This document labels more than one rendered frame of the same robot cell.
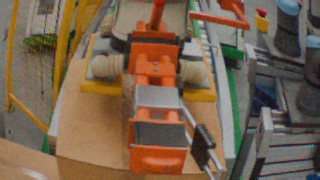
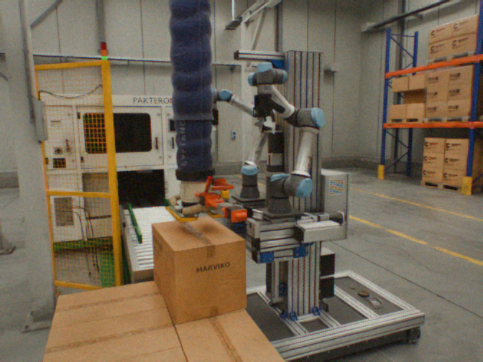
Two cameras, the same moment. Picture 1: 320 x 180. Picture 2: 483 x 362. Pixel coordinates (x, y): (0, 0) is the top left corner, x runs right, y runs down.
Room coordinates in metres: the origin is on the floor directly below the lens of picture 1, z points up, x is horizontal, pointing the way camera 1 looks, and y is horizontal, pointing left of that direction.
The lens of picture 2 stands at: (-0.72, 0.50, 1.56)
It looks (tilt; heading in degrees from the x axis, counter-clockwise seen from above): 9 degrees down; 340
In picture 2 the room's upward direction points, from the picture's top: 1 degrees counter-clockwise
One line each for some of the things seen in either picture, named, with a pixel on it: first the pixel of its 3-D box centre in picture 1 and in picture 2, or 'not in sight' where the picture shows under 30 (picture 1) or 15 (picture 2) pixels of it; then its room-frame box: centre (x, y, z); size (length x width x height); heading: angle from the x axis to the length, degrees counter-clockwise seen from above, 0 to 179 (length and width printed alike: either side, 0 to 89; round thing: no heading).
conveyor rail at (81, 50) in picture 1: (86, 48); (126, 237); (2.87, 0.41, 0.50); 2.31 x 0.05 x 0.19; 1
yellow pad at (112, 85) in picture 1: (104, 53); (180, 210); (1.33, 0.14, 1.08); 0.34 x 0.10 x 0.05; 5
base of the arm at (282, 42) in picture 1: (288, 38); (249, 189); (1.75, -0.46, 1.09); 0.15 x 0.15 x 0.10
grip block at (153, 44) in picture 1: (152, 51); (209, 199); (1.09, 0.02, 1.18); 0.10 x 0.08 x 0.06; 95
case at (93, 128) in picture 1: (130, 172); (195, 262); (1.34, 0.06, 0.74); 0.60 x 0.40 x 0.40; 5
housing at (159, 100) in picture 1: (156, 109); (225, 208); (0.88, 0.00, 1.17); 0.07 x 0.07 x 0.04; 5
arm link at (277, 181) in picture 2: (318, 58); (280, 184); (1.24, -0.47, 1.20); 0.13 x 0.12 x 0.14; 27
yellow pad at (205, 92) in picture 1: (187, 58); (210, 207); (1.35, -0.05, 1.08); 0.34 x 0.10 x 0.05; 5
